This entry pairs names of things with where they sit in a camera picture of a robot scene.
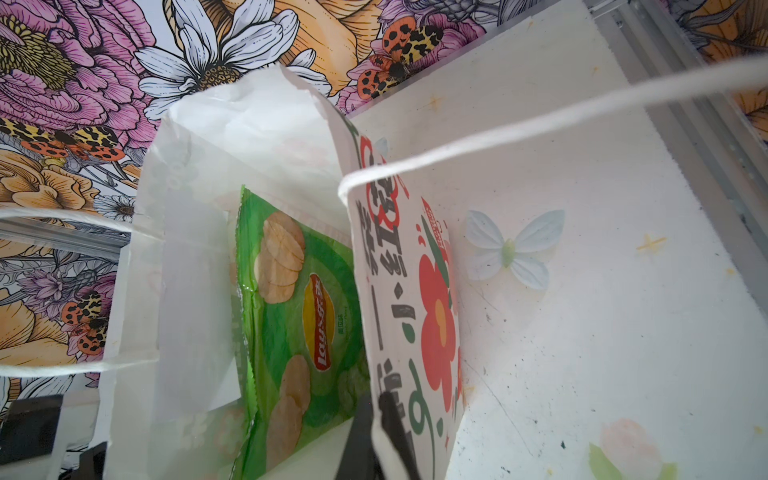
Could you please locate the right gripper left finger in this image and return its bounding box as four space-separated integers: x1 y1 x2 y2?
335 393 375 480

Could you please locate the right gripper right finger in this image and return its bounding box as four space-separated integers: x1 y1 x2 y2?
376 391 420 480

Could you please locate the green Lays chips bag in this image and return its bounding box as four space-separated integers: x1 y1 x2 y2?
234 188 369 479

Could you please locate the white floral paper bag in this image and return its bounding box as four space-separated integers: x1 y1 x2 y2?
0 53 768 480

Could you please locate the aluminium rail frame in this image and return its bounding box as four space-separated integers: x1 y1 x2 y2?
586 1 767 309

